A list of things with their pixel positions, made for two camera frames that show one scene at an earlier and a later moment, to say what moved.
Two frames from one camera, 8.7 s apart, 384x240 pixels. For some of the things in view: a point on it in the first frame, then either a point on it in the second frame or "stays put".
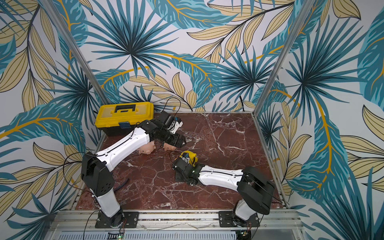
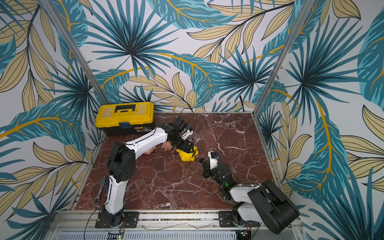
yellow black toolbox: [119, 119] stays put
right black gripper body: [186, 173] -> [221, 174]
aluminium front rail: [88, 221] stays put
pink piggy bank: [167, 146] stays put
